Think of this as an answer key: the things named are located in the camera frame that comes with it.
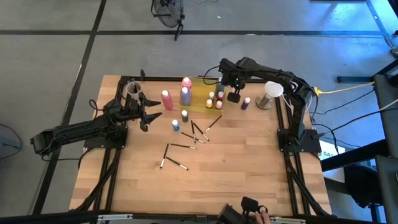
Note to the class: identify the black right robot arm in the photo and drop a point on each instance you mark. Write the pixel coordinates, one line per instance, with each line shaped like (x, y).
(270, 73)

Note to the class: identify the tall lavender paint bottle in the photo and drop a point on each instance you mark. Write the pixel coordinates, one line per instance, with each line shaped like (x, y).
(185, 96)

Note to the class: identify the tall pink paint bottle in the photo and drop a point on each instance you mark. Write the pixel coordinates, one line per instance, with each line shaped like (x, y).
(186, 81)

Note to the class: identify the small cyan paint bottle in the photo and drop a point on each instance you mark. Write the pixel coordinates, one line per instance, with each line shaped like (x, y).
(175, 125)

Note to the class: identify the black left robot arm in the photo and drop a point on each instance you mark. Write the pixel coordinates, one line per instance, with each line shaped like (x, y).
(77, 129)

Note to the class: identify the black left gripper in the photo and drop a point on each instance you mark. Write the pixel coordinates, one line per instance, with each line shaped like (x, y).
(138, 110)

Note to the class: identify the person's hand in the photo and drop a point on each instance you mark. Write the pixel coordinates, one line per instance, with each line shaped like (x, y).
(262, 217)

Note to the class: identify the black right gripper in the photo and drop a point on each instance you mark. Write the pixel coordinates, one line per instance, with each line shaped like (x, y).
(234, 81)

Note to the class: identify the silver metal bracket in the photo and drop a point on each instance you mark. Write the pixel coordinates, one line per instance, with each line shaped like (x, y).
(115, 217)
(289, 220)

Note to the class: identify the tall red paint bottle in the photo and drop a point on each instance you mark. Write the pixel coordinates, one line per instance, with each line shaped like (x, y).
(167, 101)

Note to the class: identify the white printed sign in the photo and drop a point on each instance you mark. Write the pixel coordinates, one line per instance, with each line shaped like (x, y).
(329, 152)

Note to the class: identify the small red paint bottle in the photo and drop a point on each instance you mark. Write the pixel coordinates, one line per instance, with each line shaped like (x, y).
(220, 95)

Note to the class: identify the tall grey paint bottle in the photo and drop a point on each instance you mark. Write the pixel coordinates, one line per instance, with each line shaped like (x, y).
(219, 88)

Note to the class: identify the small dark blue paint bottle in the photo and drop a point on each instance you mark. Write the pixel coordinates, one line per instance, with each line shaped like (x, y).
(245, 103)

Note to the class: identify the black floor fan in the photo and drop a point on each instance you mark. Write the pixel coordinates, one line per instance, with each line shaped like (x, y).
(168, 12)

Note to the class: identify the black desk frame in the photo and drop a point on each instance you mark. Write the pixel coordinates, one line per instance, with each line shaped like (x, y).
(385, 93)

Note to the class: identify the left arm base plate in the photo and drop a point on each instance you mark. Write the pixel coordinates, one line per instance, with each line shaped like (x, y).
(102, 143)

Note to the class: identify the white cup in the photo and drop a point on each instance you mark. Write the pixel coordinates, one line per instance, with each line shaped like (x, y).
(140, 95)

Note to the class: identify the yellow translucent plastic bin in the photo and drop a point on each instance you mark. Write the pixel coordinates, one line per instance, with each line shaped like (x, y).
(199, 99)

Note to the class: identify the small yellow paint bottle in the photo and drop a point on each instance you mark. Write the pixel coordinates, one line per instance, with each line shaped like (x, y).
(209, 103)

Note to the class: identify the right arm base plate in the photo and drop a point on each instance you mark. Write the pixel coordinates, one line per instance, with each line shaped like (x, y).
(312, 143)

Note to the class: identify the black aluminium table frame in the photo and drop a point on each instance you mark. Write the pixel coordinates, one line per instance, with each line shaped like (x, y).
(161, 79)

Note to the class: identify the white dome-top metal stand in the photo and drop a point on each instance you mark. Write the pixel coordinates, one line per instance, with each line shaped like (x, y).
(273, 88)

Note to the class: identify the person's shoe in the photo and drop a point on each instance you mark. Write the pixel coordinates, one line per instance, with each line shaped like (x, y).
(395, 50)

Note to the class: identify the black table clamp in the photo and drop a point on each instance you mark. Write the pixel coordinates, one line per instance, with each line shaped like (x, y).
(142, 74)

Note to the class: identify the small pink paint bottle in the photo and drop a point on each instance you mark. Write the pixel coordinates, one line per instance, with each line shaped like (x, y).
(219, 104)

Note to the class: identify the black chair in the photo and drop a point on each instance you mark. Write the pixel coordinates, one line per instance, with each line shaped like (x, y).
(362, 183)

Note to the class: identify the small green paint bottle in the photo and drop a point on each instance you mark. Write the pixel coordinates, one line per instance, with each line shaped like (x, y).
(185, 115)

